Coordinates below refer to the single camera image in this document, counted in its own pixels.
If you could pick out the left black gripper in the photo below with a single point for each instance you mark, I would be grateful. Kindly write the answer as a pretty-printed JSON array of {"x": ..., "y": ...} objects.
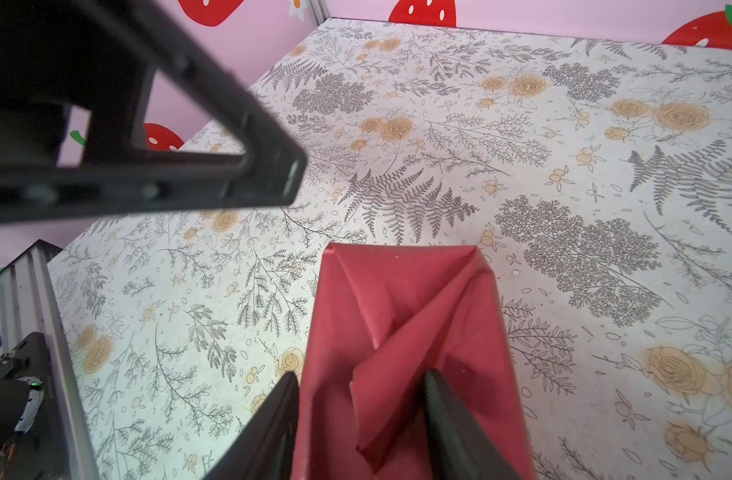
[{"x": 75, "y": 80}]

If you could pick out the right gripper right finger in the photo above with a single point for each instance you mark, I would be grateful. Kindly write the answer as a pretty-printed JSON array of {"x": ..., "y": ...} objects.
[{"x": 458, "y": 446}]

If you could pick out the dark red wrapping paper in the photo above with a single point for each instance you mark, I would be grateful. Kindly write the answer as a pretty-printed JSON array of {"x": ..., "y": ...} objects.
[{"x": 383, "y": 317}]

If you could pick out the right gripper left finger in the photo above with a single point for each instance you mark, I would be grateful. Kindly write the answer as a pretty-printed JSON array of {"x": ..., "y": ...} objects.
[{"x": 265, "y": 447}]

